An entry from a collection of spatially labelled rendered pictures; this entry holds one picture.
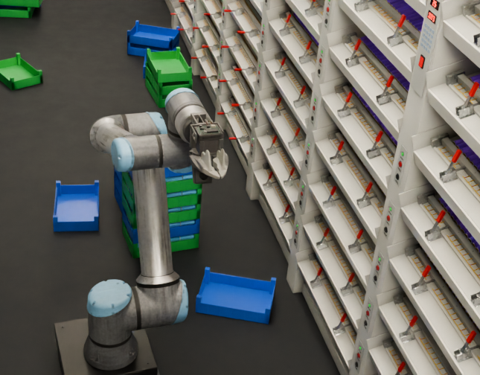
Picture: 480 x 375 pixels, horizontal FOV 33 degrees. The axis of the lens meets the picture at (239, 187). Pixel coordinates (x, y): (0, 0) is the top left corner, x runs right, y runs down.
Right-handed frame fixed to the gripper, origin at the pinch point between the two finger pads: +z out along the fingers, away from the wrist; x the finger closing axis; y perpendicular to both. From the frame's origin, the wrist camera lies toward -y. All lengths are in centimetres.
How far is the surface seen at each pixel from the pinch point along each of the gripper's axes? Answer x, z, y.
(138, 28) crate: 53, -350, -103
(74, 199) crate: -14, -175, -117
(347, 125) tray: 65, -63, -26
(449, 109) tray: 61, -3, 10
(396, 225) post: 61, -16, -34
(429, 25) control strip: 61, -20, 26
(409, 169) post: 61, -16, -15
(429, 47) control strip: 61, -17, 21
